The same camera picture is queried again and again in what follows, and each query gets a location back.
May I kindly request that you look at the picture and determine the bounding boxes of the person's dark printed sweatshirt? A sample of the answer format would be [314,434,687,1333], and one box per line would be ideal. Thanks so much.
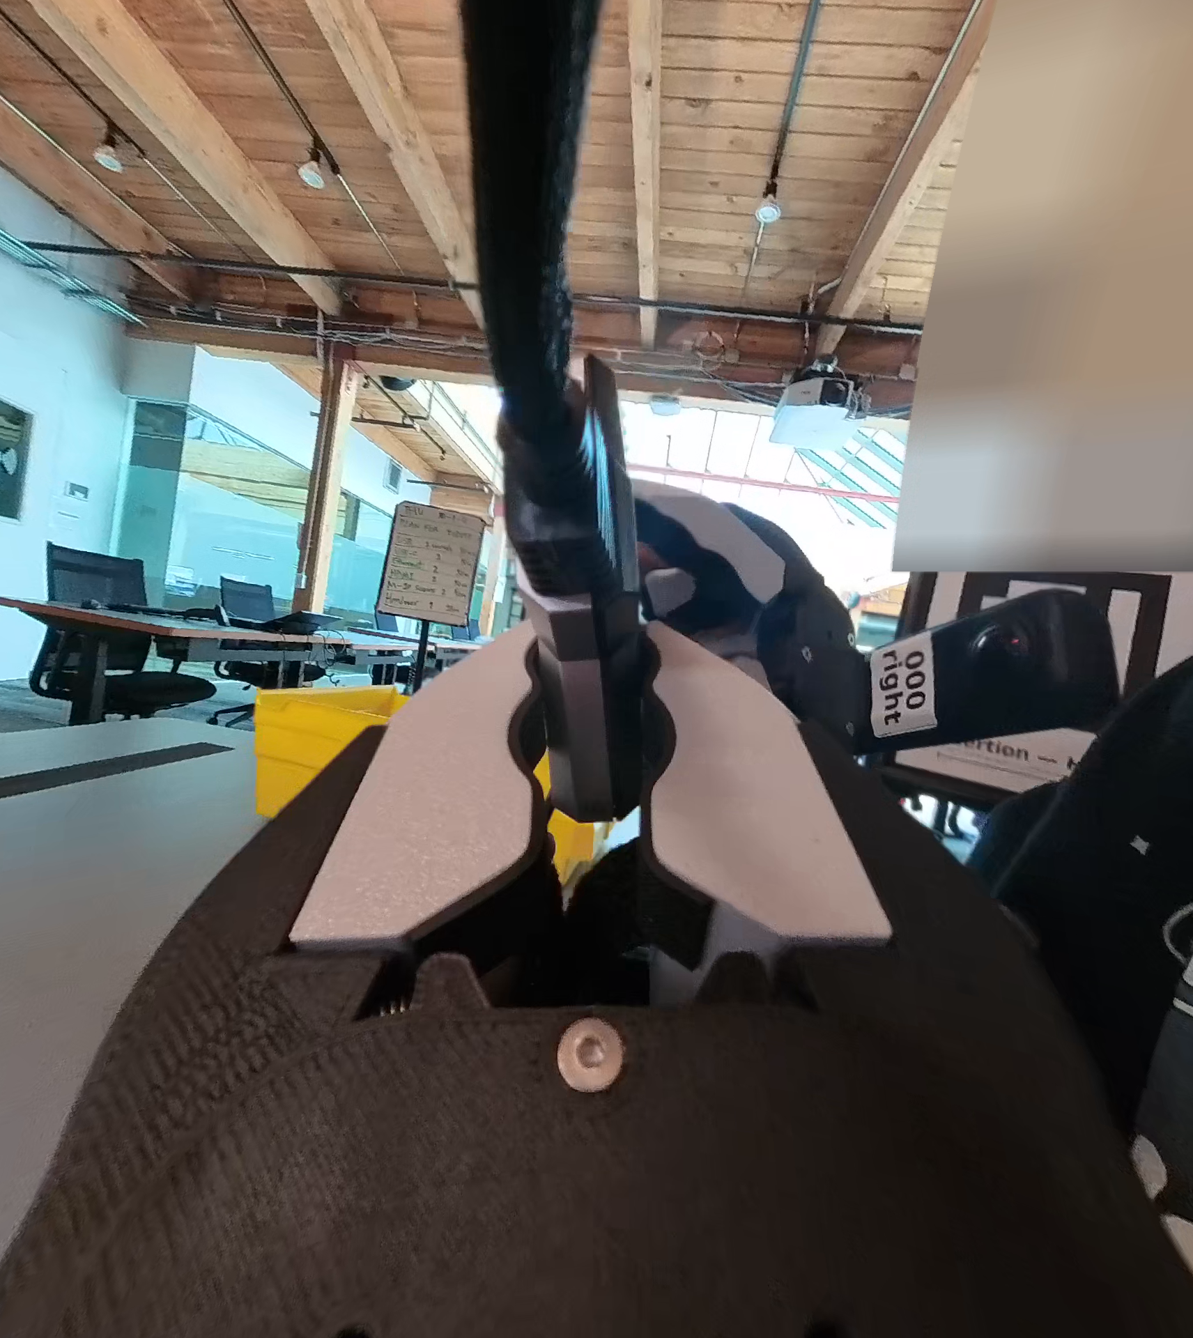
[973,622,1193,1338]

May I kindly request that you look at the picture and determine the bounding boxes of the black braided hdmi cable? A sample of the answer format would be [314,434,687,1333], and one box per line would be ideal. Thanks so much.
[460,0,655,823]

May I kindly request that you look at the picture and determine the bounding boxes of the framed phone icon sign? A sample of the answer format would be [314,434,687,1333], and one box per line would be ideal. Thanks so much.
[0,392,36,523]

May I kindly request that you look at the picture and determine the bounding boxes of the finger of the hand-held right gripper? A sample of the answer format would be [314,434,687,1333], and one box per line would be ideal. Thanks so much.
[643,568,781,695]
[634,495,799,632]

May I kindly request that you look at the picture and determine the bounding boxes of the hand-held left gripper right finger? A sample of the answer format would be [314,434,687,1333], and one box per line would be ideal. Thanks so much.
[641,624,893,1008]

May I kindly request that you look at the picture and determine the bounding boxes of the black office chair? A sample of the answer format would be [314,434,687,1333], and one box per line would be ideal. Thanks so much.
[209,575,332,728]
[29,541,216,724]

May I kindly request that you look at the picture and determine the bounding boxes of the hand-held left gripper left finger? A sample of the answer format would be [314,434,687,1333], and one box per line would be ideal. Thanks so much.
[287,624,548,954]

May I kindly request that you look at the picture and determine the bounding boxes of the whiteboard on stand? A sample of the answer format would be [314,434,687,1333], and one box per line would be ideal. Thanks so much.
[375,500,488,692]

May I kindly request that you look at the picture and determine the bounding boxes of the yellow plastic bin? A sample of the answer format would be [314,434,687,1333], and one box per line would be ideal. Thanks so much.
[254,685,613,870]

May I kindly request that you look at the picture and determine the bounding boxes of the black white tag sign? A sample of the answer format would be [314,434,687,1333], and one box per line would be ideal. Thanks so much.
[889,572,1193,808]

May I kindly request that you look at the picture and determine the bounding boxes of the wooden office desk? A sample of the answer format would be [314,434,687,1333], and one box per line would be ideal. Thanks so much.
[0,594,347,728]

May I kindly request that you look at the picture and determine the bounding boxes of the white ceiling projector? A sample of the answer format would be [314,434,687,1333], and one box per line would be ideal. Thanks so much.
[768,359,870,452]

